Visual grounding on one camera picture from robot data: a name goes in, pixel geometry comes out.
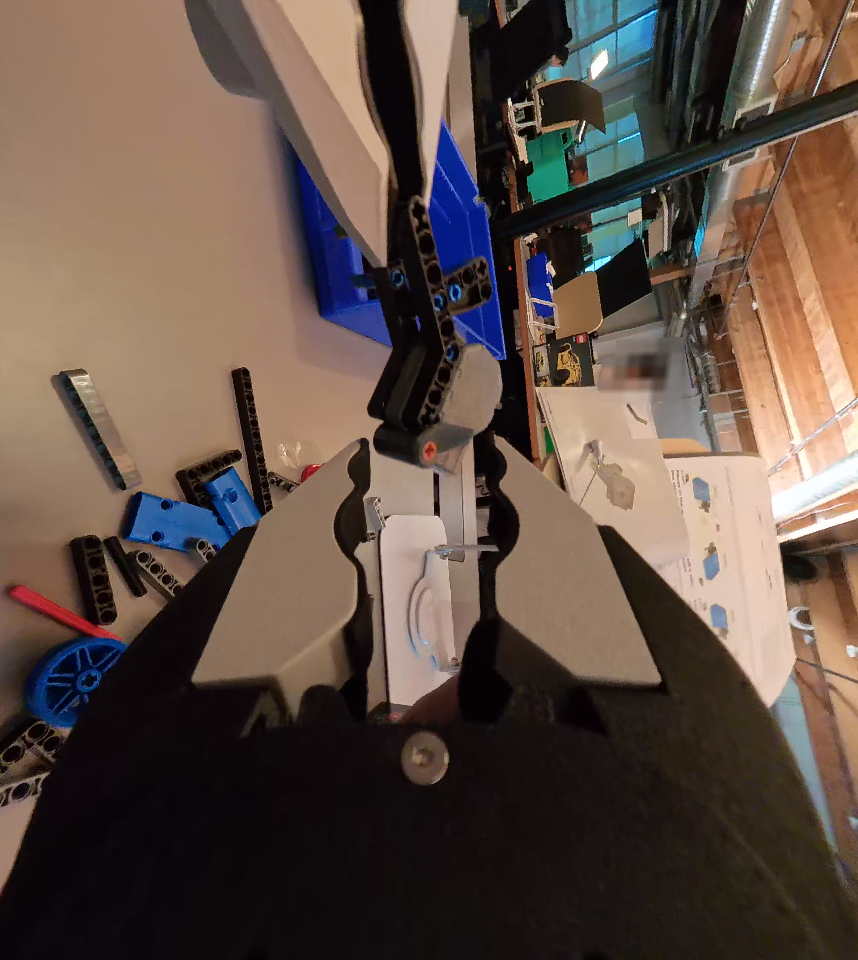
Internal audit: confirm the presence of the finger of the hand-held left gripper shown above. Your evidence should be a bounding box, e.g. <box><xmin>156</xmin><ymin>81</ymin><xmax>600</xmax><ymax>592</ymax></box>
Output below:
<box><xmin>236</xmin><ymin>0</ymin><xmax>391</xmax><ymax>269</ymax></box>
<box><xmin>402</xmin><ymin>0</ymin><xmax>462</xmax><ymax>198</ymax></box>

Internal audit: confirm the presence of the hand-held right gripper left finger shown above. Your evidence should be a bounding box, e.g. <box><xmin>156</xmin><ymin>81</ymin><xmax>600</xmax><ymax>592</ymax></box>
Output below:
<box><xmin>190</xmin><ymin>438</ymin><xmax>374</xmax><ymax>712</ymax></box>

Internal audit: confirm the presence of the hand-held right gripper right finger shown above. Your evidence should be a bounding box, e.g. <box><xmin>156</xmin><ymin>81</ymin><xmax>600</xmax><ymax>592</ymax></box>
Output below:
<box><xmin>480</xmin><ymin>435</ymin><xmax>663</xmax><ymax>691</ymax></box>

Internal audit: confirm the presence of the instruction booklet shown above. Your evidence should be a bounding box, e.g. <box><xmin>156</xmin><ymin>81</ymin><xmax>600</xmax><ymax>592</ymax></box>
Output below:
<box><xmin>537</xmin><ymin>386</ymin><xmax>798</xmax><ymax>669</ymax></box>

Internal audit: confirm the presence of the blue angled shell panel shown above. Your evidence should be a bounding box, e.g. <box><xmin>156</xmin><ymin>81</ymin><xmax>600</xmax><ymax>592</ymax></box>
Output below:
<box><xmin>123</xmin><ymin>491</ymin><xmax>231</xmax><ymax>556</ymax></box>

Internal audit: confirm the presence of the grey pull-back motor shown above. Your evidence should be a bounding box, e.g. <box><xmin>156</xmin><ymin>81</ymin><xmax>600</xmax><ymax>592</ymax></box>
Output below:
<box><xmin>367</xmin><ymin>341</ymin><xmax>505</xmax><ymax>475</ymax></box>

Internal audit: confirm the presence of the grey desk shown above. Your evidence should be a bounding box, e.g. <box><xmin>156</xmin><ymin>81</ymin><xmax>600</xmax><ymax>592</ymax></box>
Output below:
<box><xmin>0</xmin><ymin>0</ymin><xmax>543</xmax><ymax>931</ymax></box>

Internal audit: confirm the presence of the blue curved shell panel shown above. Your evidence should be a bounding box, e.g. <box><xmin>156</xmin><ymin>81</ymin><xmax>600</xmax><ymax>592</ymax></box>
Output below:
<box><xmin>204</xmin><ymin>466</ymin><xmax>261</xmax><ymax>530</ymax></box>

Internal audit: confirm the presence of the white stand base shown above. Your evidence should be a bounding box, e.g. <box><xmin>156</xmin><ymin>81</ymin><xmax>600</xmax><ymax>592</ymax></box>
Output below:
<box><xmin>380</xmin><ymin>513</ymin><xmax>468</xmax><ymax>706</ymax></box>

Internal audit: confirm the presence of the dark grey short beam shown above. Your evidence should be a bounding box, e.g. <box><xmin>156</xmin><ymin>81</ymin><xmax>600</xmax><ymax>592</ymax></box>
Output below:
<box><xmin>129</xmin><ymin>549</ymin><xmax>186</xmax><ymax>601</ymax></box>

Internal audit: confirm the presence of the black flat beam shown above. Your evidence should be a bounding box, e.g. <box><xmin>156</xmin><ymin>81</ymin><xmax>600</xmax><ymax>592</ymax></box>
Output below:
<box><xmin>176</xmin><ymin>450</ymin><xmax>244</xmax><ymax>511</ymax></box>

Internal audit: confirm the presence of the green panel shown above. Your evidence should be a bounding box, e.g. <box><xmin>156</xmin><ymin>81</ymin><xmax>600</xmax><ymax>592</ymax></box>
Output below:
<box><xmin>530</xmin><ymin>127</ymin><xmax>576</xmax><ymax>204</ymax></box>

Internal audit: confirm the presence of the long black beam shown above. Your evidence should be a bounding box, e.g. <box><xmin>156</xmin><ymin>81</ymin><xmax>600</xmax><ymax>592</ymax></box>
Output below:
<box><xmin>231</xmin><ymin>367</ymin><xmax>274</xmax><ymax>515</ymax></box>

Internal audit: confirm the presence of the blue plastic bin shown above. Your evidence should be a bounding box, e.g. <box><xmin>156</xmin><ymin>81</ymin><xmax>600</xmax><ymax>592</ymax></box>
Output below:
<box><xmin>290</xmin><ymin>120</ymin><xmax>507</xmax><ymax>361</ymax></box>

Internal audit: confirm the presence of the red axle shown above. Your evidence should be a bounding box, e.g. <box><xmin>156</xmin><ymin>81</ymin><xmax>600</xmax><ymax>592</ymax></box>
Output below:
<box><xmin>9</xmin><ymin>585</ymin><xmax>126</xmax><ymax>642</ymax></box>

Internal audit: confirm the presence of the blue wheel hub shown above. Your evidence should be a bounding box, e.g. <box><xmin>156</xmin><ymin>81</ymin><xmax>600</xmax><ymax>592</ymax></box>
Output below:
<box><xmin>22</xmin><ymin>637</ymin><xmax>130</xmax><ymax>730</ymax></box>

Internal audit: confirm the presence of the background toy box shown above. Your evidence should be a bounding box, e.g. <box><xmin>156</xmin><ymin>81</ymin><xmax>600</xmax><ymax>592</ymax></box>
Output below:
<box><xmin>534</xmin><ymin>333</ymin><xmax>597</xmax><ymax>390</ymax></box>

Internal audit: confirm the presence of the small blue bin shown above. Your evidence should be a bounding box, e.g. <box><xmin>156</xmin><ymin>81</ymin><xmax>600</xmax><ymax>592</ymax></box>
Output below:
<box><xmin>526</xmin><ymin>251</ymin><xmax>558</xmax><ymax>320</ymax></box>

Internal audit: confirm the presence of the black steel pillar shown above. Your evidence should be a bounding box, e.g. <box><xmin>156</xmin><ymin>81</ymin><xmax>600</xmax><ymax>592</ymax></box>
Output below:
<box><xmin>492</xmin><ymin>67</ymin><xmax>858</xmax><ymax>241</ymax></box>

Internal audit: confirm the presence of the black monitor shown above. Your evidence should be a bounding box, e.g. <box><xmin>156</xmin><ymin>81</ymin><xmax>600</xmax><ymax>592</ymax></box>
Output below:
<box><xmin>595</xmin><ymin>240</ymin><xmax>655</xmax><ymax>324</ymax></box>

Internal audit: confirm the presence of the page holder wire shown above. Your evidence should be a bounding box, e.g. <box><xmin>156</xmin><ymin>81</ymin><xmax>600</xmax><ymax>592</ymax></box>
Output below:
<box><xmin>579</xmin><ymin>442</ymin><xmax>606</xmax><ymax>507</ymax></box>

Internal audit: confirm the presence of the silver ventilation duct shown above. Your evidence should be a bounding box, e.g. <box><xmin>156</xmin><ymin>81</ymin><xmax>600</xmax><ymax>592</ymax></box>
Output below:
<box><xmin>770</xmin><ymin>420</ymin><xmax>858</xmax><ymax>526</ymax></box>

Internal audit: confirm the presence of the silver ceiling duct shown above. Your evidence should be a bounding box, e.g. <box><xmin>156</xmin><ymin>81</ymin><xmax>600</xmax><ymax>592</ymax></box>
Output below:
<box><xmin>687</xmin><ymin>0</ymin><xmax>794</xmax><ymax>279</ymax></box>

